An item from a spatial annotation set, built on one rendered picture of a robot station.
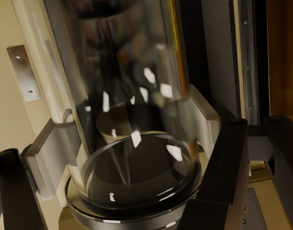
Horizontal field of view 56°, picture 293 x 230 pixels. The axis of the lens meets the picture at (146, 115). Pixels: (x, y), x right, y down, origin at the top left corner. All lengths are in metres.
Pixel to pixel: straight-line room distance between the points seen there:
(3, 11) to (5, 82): 0.51
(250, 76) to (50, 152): 0.30
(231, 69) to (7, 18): 0.29
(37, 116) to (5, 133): 0.54
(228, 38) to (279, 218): 0.26
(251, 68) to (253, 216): 0.20
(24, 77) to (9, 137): 0.56
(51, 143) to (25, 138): 0.75
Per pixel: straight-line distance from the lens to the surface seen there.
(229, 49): 0.40
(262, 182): 0.45
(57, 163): 0.18
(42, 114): 0.40
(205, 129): 0.15
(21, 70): 0.39
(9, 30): 0.39
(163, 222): 0.17
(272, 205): 0.44
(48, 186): 0.16
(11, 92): 0.88
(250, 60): 0.40
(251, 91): 0.41
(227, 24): 0.39
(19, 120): 0.91
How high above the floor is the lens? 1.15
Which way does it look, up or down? 21 degrees up
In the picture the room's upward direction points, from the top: 169 degrees clockwise
